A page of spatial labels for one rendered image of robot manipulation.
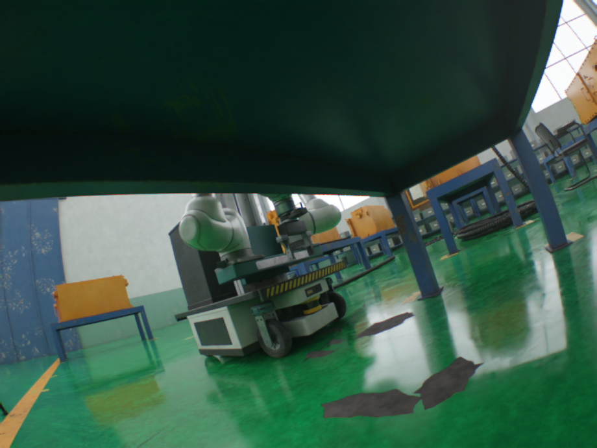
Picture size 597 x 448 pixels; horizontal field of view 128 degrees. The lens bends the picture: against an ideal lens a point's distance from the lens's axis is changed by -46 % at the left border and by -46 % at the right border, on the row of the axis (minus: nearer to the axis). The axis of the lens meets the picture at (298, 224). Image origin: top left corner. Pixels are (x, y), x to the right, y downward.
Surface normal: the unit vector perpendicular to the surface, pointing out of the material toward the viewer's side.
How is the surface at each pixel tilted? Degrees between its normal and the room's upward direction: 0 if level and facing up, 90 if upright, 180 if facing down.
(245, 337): 90
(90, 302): 90
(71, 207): 90
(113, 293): 90
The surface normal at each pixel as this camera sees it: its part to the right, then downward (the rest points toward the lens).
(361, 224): -0.62, 0.07
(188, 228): -0.26, 0.01
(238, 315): 0.71, -0.37
